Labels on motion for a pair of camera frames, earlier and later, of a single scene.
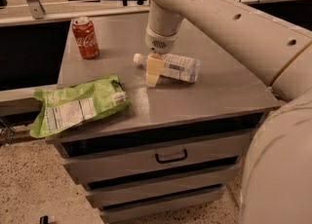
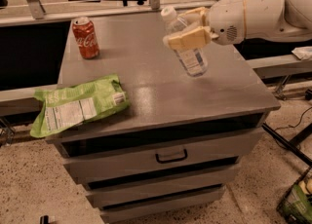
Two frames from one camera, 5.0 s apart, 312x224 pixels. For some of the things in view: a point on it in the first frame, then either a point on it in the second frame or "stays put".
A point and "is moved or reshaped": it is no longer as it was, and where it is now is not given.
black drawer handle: x=160 y=161 stays put
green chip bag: x=62 y=107 stays put
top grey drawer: x=89 y=162 stays put
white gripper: x=160 y=43 → x=226 y=21
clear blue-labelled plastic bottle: x=175 y=66 is moved or reshaped
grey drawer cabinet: x=174 y=151 stays put
